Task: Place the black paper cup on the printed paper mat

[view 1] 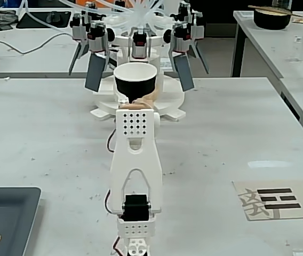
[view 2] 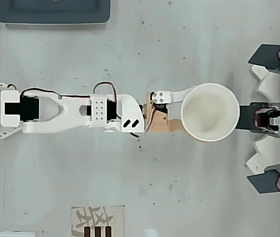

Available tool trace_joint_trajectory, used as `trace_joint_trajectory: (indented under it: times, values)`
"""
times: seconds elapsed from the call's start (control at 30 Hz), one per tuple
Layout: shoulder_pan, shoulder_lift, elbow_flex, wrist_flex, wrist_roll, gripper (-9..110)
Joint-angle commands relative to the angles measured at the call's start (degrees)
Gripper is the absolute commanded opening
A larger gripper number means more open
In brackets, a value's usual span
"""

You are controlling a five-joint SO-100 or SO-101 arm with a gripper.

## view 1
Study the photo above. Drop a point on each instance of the black bowl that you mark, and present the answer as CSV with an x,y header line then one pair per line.
x,y
271,21

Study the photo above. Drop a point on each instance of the dispenser pump unit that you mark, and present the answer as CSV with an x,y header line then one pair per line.
x,y
98,38
179,37
79,29
197,28
139,44

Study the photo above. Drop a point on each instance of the brown wooden chopsticks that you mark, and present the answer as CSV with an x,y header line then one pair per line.
x,y
274,10

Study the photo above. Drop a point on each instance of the black desk pad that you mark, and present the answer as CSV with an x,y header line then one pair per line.
x,y
44,20

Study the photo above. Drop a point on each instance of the clear tubing bundle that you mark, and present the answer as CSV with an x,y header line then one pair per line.
x,y
140,12

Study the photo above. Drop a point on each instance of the printed paper mat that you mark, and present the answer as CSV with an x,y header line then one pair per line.
x,y
274,198

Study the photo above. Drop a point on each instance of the black paper cup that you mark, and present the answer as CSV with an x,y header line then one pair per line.
x,y
134,85

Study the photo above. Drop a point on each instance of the white and tan gripper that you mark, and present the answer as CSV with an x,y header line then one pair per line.
x,y
142,102

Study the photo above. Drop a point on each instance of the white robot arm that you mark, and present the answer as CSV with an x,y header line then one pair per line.
x,y
135,160

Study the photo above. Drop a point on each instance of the white side table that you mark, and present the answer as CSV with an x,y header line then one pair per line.
x,y
269,48

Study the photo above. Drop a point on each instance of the grey plastic tray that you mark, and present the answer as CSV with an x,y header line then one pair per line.
x,y
7,218

